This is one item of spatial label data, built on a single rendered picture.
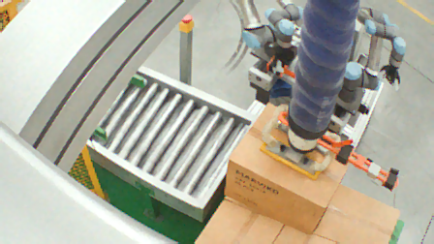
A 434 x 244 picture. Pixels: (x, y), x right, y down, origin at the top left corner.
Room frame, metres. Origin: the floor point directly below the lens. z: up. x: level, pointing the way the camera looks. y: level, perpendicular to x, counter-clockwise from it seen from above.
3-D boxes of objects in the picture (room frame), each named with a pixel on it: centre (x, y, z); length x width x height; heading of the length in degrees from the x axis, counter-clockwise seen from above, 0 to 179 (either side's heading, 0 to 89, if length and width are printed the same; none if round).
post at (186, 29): (2.30, 0.22, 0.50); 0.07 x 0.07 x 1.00; 65
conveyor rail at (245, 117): (2.39, 0.83, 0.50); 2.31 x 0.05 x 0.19; 65
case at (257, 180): (1.44, -0.42, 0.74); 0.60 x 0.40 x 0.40; 61
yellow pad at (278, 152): (1.36, -0.37, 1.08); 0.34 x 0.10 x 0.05; 61
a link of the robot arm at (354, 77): (1.81, -0.74, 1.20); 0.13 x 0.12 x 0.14; 85
